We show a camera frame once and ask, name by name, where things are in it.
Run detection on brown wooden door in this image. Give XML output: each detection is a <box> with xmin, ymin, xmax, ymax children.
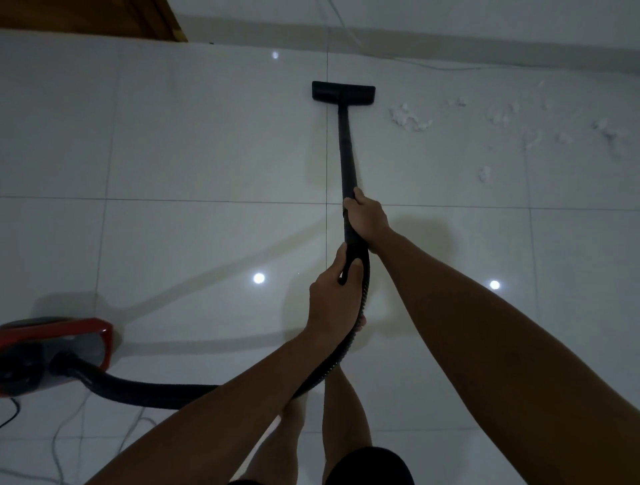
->
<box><xmin>0</xmin><ymin>0</ymin><xmax>189</xmax><ymax>43</ymax></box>

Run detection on person's leg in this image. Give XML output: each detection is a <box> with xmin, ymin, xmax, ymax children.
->
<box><xmin>239</xmin><ymin>391</ymin><xmax>309</xmax><ymax>485</ymax></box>
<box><xmin>321</xmin><ymin>366</ymin><xmax>374</xmax><ymax>482</ymax></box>

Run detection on person's left hand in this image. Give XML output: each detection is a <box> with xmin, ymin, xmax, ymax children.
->
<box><xmin>305</xmin><ymin>242</ymin><xmax>369</xmax><ymax>346</ymax></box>

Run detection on person's right hand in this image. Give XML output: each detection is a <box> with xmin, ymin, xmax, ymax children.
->
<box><xmin>342</xmin><ymin>187</ymin><xmax>393</xmax><ymax>254</ymax></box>

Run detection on scattered white paper scraps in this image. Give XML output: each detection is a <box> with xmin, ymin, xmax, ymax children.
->
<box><xmin>389</xmin><ymin>79</ymin><xmax>625</xmax><ymax>185</ymax></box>

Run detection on red and black vacuum cleaner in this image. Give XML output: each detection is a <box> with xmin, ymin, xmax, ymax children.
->
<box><xmin>0</xmin><ymin>81</ymin><xmax>377</xmax><ymax>410</ymax></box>

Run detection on person's left leg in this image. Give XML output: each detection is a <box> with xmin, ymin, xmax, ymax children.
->
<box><xmin>239</xmin><ymin>391</ymin><xmax>309</xmax><ymax>485</ymax></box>

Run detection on black shorts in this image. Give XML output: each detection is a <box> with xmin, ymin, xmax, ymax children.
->
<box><xmin>325</xmin><ymin>446</ymin><xmax>415</xmax><ymax>485</ymax></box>

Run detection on person's left forearm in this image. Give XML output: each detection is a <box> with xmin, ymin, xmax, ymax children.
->
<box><xmin>85</xmin><ymin>327</ymin><xmax>331</xmax><ymax>485</ymax></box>

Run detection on thin white coiled cable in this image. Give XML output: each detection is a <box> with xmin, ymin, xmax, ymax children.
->
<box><xmin>0</xmin><ymin>393</ymin><xmax>157</xmax><ymax>485</ymax></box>

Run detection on person's right leg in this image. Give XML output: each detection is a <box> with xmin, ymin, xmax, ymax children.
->
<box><xmin>321</xmin><ymin>366</ymin><xmax>374</xmax><ymax>482</ymax></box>

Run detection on person's right forearm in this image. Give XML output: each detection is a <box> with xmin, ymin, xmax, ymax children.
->
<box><xmin>375</xmin><ymin>229</ymin><xmax>640</xmax><ymax>485</ymax></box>

